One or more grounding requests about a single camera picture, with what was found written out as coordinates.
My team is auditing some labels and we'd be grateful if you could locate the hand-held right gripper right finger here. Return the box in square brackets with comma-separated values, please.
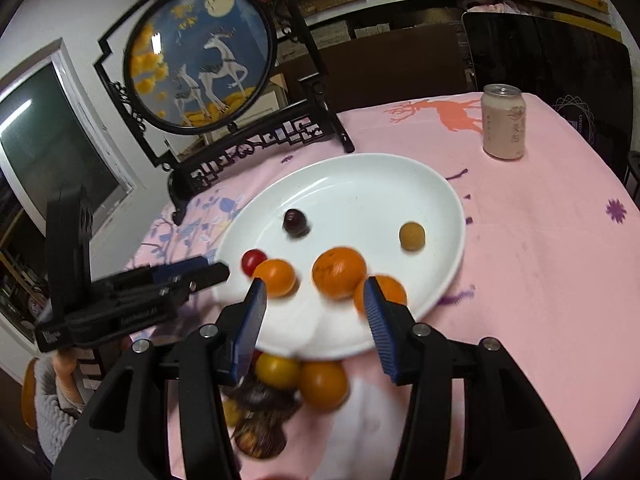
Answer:
[362, 276, 583, 480]

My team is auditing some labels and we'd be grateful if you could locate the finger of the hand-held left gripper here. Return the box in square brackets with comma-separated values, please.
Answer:
[107, 256, 210, 286]
[117, 262, 231, 306]

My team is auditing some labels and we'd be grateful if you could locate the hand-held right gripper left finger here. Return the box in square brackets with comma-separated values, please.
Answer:
[50, 277, 268, 480]

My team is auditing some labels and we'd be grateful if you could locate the yellow cherry tomato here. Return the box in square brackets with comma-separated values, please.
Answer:
[255, 353, 302, 391]

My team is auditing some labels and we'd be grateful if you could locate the dark brown water chestnut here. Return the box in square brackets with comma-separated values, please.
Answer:
[234, 412, 287, 461]
[235, 377, 301, 413]

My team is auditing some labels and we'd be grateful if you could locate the tan longan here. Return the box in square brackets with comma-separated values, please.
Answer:
[398, 221, 426, 252]

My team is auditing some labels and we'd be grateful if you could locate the dark red cherry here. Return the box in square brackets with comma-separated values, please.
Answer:
[282, 208, 311, 237]

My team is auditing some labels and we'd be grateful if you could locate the white oval plate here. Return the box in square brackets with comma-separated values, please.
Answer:
[212, 153, 467, 361]

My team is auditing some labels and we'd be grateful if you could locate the person's left forearm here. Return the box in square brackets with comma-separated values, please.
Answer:
[32, 347, 91, 466]

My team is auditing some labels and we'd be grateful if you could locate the white framed window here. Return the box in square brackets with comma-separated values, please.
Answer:
[0, 40, 136, 241]

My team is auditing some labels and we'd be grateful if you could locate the round deer screen black stand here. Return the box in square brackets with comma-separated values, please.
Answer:
[95, 0, 356, 226]

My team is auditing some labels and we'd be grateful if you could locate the pale pink beverage can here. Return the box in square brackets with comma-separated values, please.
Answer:
[481, 84, 527, 161]

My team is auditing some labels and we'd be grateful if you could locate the brown wooden board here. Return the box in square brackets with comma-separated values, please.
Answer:
[272, 25, 468, 113]

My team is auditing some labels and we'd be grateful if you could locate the black monitor screen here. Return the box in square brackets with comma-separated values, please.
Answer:
[461, 10, 633, 186]

